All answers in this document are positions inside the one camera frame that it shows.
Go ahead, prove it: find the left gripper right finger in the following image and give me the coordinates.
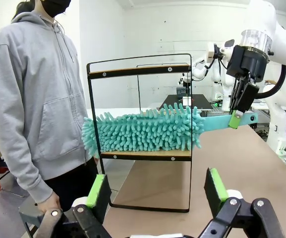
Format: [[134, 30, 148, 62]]
[[198, 167, 286, 238]]

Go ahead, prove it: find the black face mask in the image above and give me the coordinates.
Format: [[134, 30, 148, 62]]
[[40, 0, 72, 18]]

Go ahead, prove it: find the teal microfibre duster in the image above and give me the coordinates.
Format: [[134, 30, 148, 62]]
[[81, 103, 258, 158]]

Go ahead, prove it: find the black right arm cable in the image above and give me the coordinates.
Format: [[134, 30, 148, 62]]
[[253, 63, 286, 100]]

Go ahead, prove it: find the person's right hand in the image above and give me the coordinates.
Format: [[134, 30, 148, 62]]
[[34, 192, 60, 212]]

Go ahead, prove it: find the black background table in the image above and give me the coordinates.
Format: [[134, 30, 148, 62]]
[[159, 94, 213, 111]]

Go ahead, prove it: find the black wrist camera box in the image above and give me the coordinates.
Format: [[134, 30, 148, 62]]
[[236, 82, 260, 114]]

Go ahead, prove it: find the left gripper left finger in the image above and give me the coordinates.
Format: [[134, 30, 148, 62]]
[[40, 174, 114, 238]]

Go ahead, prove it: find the person's right forearm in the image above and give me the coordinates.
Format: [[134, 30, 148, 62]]
[[0, 104, 55, 204]]

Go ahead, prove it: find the wooden shelf board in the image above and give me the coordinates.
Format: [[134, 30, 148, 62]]
[[100, 149, 192, 162], [88, 64, 191, 78]]

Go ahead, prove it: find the person in grey hoodie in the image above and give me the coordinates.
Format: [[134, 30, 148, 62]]
[[0, 0, 101, 214]]

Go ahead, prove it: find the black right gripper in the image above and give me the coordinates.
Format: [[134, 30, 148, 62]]
[[226, 45, 270, 130]]

